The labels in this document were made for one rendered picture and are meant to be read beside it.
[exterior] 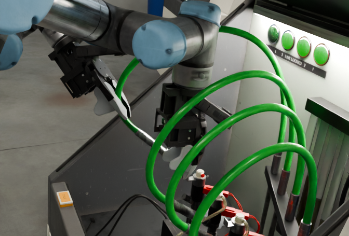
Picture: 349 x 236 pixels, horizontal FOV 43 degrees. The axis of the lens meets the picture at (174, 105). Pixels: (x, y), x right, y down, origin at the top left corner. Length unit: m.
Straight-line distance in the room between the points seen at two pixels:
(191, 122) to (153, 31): 0.23
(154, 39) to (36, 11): 0.31
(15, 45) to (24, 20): 0.47
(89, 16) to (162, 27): 0.11
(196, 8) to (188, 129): 0.23
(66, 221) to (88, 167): 0.20
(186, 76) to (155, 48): 0.14
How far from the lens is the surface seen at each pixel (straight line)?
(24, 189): 2.94
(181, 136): 0.85
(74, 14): 0.67
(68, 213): 1.10
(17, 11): 0.38
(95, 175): 1.24
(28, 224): 2.65
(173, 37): 0.68
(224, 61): 1.25
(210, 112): 0.87
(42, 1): 0.40
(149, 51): 0.69
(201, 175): 0.94
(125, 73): 0.93
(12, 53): 0.86
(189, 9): 0.78
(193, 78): 0.80
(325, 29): 0.99
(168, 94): 0.82
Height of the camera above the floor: 1.60
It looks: 22 degrees down
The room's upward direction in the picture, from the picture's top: 7 degrees clockwise
